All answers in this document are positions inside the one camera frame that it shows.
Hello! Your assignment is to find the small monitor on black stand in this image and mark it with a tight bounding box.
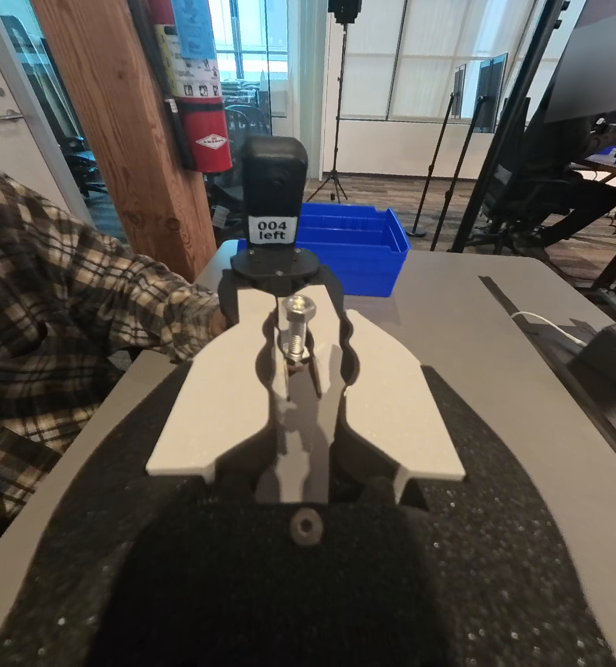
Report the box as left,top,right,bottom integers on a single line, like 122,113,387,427
407,63,468,240

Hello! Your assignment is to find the black office chair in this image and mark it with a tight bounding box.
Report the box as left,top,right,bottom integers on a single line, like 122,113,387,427
481,96,574,252

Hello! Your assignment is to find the person's left forearm plaid sleeve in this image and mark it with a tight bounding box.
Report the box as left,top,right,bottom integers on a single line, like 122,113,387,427
0,159,226,365

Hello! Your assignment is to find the wooden desk with black legs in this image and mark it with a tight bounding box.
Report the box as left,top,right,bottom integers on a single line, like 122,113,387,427
571,151,616,295

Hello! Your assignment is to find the silver hex bolt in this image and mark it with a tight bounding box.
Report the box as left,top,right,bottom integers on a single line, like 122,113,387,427
278,295,316,365

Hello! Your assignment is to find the blue plastic parts bin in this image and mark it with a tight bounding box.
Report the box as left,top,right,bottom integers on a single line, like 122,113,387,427
238,202,410,298

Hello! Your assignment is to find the large monitor on black stand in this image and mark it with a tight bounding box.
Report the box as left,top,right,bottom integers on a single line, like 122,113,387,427
429,52,510,252

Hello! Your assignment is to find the black slanted frame pole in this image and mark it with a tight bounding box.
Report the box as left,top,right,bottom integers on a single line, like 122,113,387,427
450,0,569,254

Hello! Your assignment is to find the dark grey power adapter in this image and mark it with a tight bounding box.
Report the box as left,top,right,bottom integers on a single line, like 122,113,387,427
568,321,616,393

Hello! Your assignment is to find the red fire extinguisher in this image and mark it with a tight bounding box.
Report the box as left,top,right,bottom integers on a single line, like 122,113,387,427
149,0,234,174

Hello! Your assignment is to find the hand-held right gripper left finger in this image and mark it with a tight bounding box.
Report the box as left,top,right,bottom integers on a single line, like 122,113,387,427
145,315,280,484

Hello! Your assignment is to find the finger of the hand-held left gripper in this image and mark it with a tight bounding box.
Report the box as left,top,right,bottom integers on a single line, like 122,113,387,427
236,288,292,402
307,283,346,399

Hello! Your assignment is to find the black tripod with camera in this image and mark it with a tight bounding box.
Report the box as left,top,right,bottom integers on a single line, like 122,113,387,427
305,0,363,205

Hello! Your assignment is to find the wooden column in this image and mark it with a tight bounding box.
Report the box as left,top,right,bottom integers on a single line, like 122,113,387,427
29,0,219,282

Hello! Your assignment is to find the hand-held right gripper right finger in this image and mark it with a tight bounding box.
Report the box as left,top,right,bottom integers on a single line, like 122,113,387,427
333,308,467,505

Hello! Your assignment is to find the person's plaid shirt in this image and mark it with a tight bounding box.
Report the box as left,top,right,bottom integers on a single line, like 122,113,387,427
0,333,132,563

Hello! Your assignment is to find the white cable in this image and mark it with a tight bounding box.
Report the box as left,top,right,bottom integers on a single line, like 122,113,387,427
511,311,587,347

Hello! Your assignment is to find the white framed glass door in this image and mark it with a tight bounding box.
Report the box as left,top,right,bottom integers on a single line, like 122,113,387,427
0,0,98,225

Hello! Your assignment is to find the blue paper tag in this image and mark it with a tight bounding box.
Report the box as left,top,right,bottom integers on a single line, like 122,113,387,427
172,0,218,60

